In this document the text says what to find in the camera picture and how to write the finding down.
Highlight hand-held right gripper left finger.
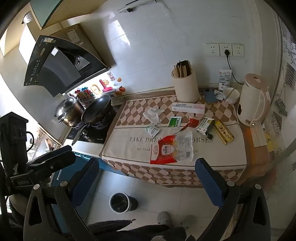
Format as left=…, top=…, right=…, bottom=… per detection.
left=23, top=158, right=100, bottom=241

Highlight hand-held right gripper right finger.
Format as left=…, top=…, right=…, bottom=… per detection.
left=195, top=158, right=271, bottom=241

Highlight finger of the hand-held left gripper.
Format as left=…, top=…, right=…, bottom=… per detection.
left=35, top=146, right=75, bottom=166
left=26, top=158, right=76, bottom=178

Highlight white trash bin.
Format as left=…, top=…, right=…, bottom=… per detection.
left=109, top=192, right=139, bottom=213

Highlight long yellow box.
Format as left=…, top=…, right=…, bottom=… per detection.
left=213, top=120, right=235, bottom=145

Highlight pink white toothpaste box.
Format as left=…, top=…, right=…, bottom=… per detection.
left=171, top=103, right=206, bottom=114

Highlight white tissue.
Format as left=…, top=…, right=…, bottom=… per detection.
left=143, top=107, right=165, bottom=126

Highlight blue cabinet under cooktop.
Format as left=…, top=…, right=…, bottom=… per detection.
left=50, top=151, right=116, bottom=232

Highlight black gas stove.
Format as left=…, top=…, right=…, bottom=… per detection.
left=66, top=105, right=118, bottom=144

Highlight steel cooking pot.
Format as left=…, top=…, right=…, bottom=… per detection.
left=54, top=97, right=85, bottom=128

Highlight red and clear plastic bag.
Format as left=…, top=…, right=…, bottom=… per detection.
left=150, top=131, right=193, bottom=165

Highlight grey slipper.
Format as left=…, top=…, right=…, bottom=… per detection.
left=157, top=211, right=171, bottom=224

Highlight black frying pan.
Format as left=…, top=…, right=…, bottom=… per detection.
left=72, top=95, right=111, bottom=145

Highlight green white medicine box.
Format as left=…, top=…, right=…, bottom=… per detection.
left=196, top=116, right=215, bottom=135

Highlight brown checked tablecloth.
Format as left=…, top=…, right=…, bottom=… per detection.
left=99, top=89, right=248, bottom=188

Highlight red sauce packet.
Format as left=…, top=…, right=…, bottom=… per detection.
left=178, top=118, right=199, bottom=133

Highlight paper sheet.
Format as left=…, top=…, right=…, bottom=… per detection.
left=251, top=126, right=269, bottom=147

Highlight green white packet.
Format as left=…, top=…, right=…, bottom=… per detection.
left=168, top=116, right=182, bottom=128

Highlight person's legs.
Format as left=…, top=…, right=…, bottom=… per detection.
left=88, top=219, right=192, bottom=241

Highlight small white sachet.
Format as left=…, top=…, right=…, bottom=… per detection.
left=146, top=125, right=161, bottom=137

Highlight black range hood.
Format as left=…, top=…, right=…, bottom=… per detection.
left=23, top=23, right=116, bottom=98

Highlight grey smartphone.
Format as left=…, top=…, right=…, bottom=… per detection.
left=202, top=88, right=218, bottom=104

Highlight white bowl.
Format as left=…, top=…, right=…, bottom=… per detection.
left=223, top=87, right=240, bottom=105

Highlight cream electric kettle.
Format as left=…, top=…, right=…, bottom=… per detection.
left=236, top=73, right=271, bottom=127

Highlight cream chopstick holder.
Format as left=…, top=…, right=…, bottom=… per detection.
left=171, top=68, right=200, bottom=103

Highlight bundle of wooden chopsticks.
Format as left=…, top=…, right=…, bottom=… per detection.
left=173, top=60, right=192, bottom=77

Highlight colourful wall stickers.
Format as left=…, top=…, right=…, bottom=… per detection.
left=69, top=72, right=126, bottom=105

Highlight white carton by wall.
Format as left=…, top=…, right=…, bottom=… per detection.
left=218, top=70, right=232, bottom=91

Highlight black plug with cable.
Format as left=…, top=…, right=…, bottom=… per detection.
left=224, top=49, right=244, bottom=84

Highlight white wall socket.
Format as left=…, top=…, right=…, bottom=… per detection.
left=219, top=43, right=232, bottom=57
left=232, top=44, right=244, bottom=57
left=205, top=43, right=220, bottom=56

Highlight green wall cabinet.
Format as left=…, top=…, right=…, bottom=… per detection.
left=30, top=0, right=77, bottom=29

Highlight metal wall rail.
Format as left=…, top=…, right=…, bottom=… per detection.
left=118, top=0, right=158, bottom=13

